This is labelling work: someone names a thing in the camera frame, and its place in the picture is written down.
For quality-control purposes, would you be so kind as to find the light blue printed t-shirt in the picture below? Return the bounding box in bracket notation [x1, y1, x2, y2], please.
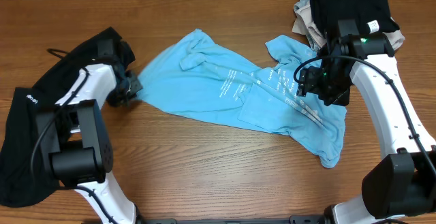
[138, 29, 346, 168]

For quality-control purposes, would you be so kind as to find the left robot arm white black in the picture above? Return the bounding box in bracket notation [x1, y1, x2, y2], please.
[29, 39, 145, 224]

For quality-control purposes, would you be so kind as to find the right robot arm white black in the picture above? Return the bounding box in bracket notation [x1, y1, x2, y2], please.
[290, 19, 435, 224]

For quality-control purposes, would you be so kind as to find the folded light grey-blue garment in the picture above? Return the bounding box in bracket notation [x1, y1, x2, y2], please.
[292, 0, 326, 52]

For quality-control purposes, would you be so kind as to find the folded beige garment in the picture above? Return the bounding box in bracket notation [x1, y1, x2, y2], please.
[292, 0, 406, 53]

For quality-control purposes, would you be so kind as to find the folded black garment on pile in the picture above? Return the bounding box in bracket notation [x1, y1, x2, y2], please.
[310, 0, 405, 49]

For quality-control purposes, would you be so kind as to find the black garment on left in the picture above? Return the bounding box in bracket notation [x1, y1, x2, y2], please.
[1, 27, 134, 208]

